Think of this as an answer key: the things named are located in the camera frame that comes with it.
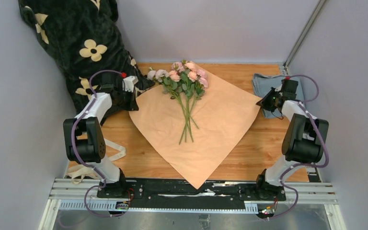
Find peach green wrapping paper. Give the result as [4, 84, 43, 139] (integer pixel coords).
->
[126, 64, 264, 188]

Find pink fake flower bunch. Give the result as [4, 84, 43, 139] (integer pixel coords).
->
[147, 59, 208, 144]

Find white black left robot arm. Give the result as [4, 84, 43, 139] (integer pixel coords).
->
[63, 70, 138, 198]

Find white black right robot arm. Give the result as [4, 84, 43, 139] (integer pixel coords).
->
[254, 76, 329, 200]

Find light blue denim cloth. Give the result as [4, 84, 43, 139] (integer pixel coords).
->
[252, 73, 305, 119]

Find black floral plush blanket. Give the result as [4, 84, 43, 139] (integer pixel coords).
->
[18, 0, 153, 112]

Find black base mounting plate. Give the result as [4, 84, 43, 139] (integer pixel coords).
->
[97, 178, 286, 210]

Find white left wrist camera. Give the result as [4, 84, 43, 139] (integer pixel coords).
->
[123, 76, 138, 92]

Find cream ribbon strap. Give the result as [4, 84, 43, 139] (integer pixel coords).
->
[64, 139, 127, 185]

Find aluminium frame rails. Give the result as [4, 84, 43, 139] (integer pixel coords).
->
[38, 63, 346, 230]

